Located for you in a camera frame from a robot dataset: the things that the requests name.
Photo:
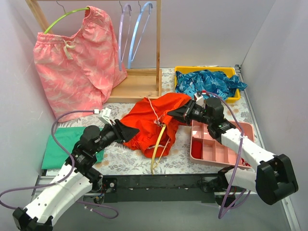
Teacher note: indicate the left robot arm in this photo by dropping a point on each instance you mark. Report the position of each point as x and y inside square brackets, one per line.
[76, 178]

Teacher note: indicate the lilac hanger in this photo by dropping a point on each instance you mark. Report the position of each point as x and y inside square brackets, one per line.
[125, 9]

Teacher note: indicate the pink patterned shorts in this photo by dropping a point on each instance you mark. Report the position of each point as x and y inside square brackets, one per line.
[78, 73]

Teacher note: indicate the red folded cloth in tray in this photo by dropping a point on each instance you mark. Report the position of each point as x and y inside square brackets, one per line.
[197, 149]

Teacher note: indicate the green hanger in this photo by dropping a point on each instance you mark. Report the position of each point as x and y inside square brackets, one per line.
[48, 29]

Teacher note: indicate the pink plastic organizer tray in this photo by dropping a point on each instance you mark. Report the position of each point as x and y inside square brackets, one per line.
[214, 153]

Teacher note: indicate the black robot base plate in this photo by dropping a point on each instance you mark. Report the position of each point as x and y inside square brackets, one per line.
[160, 188]

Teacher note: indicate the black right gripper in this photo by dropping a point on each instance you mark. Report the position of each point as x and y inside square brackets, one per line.
[188, 110]

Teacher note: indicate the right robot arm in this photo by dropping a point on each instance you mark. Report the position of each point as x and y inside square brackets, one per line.
[273, 177]

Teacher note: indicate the blue patterned shorts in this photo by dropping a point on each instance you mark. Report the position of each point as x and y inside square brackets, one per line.
[215, 82]

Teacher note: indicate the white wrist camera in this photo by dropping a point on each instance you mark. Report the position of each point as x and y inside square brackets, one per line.
[199, 97]
[103, 115]

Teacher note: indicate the yellow plastic bin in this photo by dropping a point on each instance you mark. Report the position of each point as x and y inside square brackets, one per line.
[229, 71]

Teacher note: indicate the orange shorts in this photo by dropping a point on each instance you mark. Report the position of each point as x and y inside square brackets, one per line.
[149, 116]

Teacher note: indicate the yellow hanger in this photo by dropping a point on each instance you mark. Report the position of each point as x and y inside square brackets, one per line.
[154, 163]

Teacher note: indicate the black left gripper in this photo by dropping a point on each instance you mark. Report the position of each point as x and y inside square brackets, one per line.
[118, 131]

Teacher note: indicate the wooden clothes rack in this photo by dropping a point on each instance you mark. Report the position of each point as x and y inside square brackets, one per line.
[140, 83]

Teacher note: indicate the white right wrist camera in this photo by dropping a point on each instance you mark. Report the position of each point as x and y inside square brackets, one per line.
[199, 97]

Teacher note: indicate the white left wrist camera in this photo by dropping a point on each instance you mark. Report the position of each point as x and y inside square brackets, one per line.
[103, 115]

